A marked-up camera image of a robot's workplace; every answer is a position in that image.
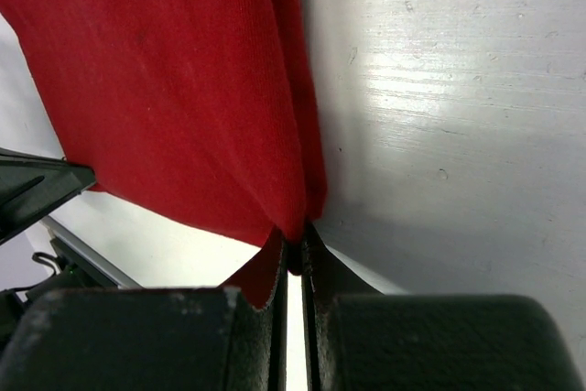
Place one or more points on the aluminium table edge rail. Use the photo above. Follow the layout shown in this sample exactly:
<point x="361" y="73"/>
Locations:
<point x="85" y="255"/>

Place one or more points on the red t shirt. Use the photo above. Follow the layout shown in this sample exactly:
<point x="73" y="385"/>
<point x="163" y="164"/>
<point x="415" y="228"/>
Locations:
<point x="203" y="111"/>

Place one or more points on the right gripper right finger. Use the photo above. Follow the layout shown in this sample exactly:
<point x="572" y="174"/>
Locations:
<point x="358" y="338"/>

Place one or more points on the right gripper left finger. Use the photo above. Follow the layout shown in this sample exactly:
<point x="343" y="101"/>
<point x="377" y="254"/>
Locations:
<point x="231" y="337"/>

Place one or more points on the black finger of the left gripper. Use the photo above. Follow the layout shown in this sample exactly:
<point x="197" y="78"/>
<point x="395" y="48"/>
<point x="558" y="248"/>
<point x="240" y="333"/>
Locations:
<point x="32" y="187"/>

